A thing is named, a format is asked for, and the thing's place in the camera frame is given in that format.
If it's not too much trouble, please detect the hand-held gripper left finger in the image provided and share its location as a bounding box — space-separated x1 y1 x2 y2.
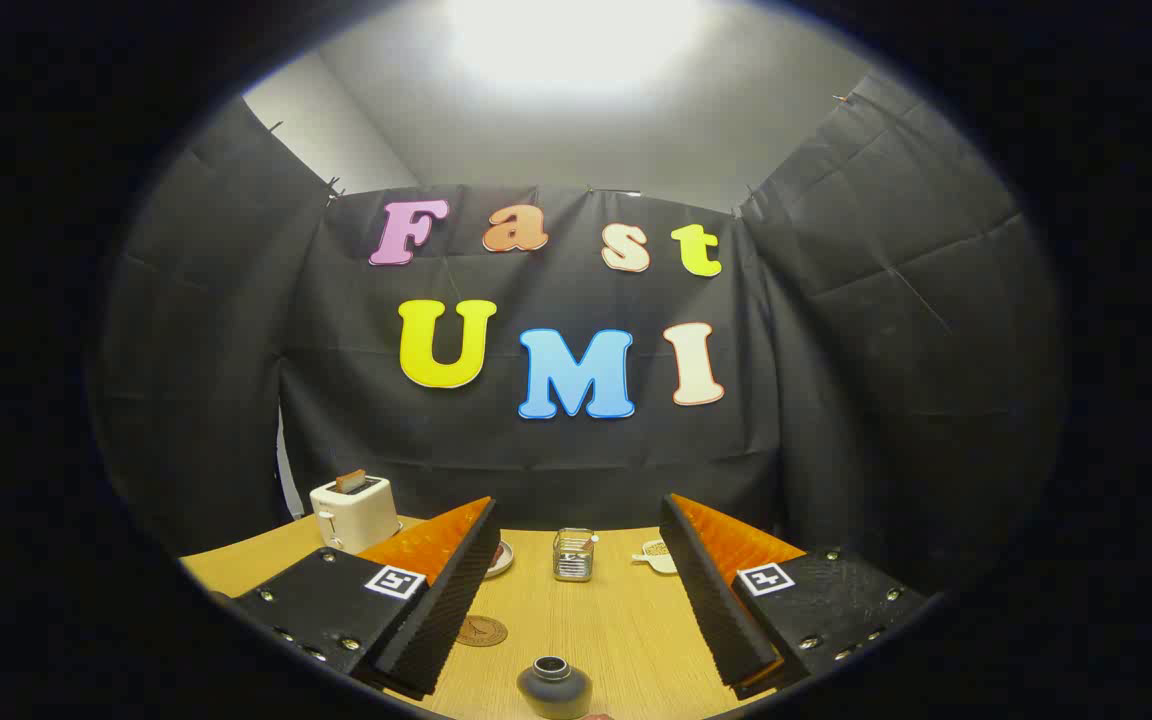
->
221 496 502 702

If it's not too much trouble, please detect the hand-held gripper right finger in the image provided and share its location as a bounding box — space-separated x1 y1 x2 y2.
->
659 493 932 701

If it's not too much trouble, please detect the round brown coaster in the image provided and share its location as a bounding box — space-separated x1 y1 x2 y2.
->
455 615 509 648

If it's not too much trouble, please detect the silver juice bottle green label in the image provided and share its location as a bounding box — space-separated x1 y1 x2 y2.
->
517 656 594 720

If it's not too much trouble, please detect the wooden table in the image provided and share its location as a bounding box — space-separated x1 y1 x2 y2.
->
181 514 807 720

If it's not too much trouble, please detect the cream toaster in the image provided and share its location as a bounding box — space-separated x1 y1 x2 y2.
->
310 476 402 554

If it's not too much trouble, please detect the black backdrop cloth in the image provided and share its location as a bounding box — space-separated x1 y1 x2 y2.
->
96 70 1067 591

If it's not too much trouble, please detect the glass holder with wire pattern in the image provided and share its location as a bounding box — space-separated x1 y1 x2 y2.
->
552 528 597 583

